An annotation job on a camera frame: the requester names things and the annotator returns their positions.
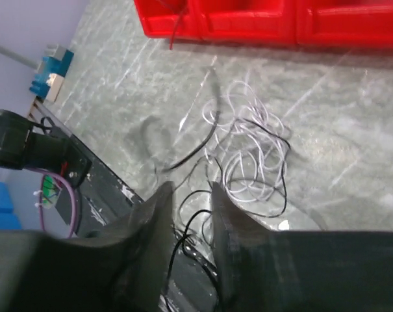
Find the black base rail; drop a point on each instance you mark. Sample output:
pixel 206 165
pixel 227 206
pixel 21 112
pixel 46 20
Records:
pixel 103 198

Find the red three-compartment bin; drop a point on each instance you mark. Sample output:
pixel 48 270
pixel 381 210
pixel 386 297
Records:
pixel 284 22

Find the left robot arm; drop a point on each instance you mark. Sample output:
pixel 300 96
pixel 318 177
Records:
pixel 27 144

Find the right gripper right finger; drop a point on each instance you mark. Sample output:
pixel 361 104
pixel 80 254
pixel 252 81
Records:
pixel 242 255

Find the blue bin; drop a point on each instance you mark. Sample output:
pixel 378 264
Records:
pixel 8 220

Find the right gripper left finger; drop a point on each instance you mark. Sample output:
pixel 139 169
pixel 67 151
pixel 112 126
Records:
pixel 127 260

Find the blue white block stack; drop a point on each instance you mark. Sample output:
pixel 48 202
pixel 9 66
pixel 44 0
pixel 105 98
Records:
pixel 51 72

